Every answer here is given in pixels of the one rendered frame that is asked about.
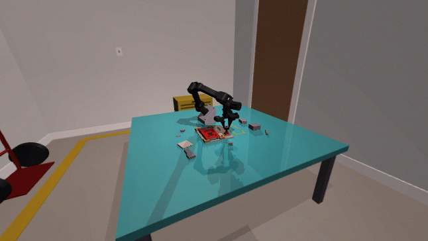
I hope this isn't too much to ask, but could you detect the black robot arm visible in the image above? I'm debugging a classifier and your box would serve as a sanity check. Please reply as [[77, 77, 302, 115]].
[[187, 81, 242, 121]]

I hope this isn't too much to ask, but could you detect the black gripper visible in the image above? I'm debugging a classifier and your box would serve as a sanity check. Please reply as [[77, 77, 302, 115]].
[[214, 109, 233, 128]]

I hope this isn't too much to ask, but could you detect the beige square block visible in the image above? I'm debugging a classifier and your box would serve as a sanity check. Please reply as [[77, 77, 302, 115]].
[[178, 140, 193, 149]]

